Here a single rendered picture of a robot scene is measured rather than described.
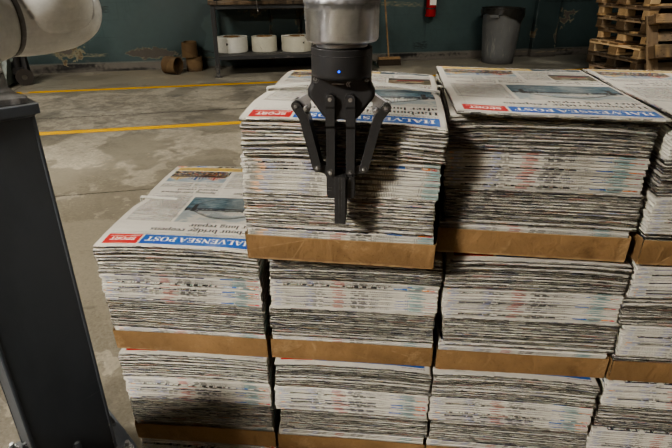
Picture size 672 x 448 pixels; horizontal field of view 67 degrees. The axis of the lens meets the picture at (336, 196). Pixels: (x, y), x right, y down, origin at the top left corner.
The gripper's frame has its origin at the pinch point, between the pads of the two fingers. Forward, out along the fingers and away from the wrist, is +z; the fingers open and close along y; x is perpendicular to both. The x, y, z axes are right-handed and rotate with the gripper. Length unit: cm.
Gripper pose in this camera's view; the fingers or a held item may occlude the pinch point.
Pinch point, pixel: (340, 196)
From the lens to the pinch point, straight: 69.6
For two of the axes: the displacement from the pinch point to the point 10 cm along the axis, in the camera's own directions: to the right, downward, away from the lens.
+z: 0.0, 9.1, 4.1
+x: -0.9, 4.1, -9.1
